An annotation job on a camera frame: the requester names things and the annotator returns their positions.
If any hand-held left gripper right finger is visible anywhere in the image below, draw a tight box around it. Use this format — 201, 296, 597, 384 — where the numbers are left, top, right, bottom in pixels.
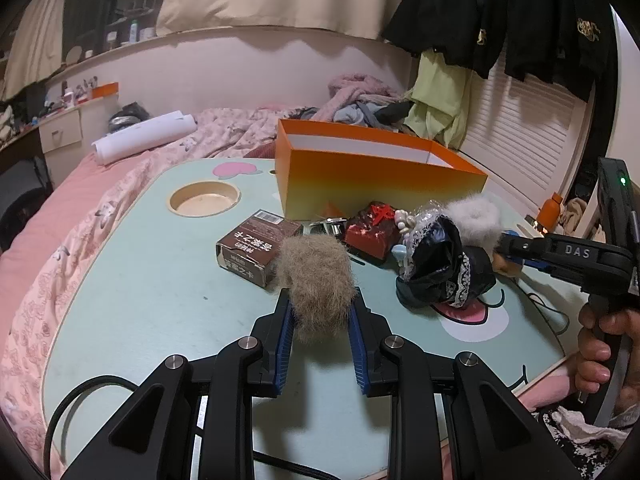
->
348, 285, 583, 480

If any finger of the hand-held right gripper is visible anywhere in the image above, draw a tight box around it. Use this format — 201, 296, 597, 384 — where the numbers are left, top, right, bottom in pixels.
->
520, 258, 591, 283
494, 232, 556, 262

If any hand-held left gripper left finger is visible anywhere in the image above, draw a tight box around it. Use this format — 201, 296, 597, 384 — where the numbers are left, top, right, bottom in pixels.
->
60, 287, 293, 480

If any white furry scrunchie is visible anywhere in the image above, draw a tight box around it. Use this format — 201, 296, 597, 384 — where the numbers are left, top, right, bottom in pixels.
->
445, 195, 503, 241

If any brown furry scrunchie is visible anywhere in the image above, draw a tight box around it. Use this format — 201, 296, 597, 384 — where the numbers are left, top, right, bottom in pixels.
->
274, 235, 358, 343

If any doll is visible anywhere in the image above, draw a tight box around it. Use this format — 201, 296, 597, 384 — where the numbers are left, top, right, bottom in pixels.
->
392, 200, 518, 309

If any brown printed carton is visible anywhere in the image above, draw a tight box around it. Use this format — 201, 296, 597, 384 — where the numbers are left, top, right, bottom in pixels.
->
216, 209, 303, 288

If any orange cardboard box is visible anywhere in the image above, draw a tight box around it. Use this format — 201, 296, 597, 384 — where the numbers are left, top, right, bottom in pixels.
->
276, 118, 488, 222

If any person's right hand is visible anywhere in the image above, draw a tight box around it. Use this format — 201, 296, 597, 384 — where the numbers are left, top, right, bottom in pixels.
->
575, 305, 640, 397

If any orange bottle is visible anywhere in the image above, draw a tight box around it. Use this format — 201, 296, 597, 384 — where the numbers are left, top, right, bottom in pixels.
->
536, 191, 563, 226

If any beige cloth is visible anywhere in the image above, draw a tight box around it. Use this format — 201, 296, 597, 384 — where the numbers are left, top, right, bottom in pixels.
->
560, 197, 593, 228

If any dark red lacquered case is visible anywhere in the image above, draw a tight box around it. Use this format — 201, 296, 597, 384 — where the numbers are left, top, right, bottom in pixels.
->
345, 201, 401, 266

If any white louvred door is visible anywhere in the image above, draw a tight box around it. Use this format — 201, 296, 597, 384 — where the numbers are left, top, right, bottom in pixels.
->
457, 62, 598, 221

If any light green hanging garment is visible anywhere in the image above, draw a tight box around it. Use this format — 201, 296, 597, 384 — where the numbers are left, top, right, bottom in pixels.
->
402, 50, 476, 148

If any black white patterned cloth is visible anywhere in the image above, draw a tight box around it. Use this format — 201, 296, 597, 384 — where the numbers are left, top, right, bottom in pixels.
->
540, 405, 633, 468

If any pink fleece garment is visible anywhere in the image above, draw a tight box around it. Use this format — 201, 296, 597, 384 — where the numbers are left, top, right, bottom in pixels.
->
316, 74, 401, 121

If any black hanging jacket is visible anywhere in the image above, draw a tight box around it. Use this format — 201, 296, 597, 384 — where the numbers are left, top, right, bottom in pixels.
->
382, 0, 491, 78
487, 0, 618, 103

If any white paper roll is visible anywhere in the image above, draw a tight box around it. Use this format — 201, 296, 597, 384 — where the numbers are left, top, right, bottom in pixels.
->
91, 111, 197, 166

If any pink floral blanket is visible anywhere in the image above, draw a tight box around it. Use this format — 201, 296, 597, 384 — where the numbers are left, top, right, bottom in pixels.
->
0, 106, 321, 476

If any pink bed sheet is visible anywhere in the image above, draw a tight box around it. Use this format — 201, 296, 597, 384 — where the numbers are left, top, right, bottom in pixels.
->
0, 152, 161, 261

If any black bag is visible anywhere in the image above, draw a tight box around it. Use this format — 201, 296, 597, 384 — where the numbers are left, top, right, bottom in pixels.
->
109, 102, 147, 133

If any dark chair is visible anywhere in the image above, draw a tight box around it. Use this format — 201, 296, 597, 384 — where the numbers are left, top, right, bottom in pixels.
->
0, 155, 51, 241

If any white bedside cabinet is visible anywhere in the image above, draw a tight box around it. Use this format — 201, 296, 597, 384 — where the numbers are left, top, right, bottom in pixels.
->
39, 107, 83, 168

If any dark window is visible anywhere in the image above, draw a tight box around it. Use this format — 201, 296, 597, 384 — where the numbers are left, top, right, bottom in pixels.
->
60, 0, 173, 63

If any narrow beige curtain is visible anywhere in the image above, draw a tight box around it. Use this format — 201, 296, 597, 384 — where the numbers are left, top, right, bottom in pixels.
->
0, 0, 76, 103

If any black cable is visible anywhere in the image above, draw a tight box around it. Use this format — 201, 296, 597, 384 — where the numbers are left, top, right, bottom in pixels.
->
44, 374, 351, 480

